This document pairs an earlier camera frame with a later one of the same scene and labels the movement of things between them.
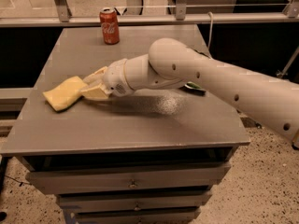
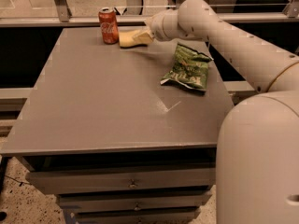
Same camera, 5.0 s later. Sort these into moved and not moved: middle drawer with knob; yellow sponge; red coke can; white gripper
Moved: yellow sponge; white gripper
Not moved: middle drawer with knob; red coke can
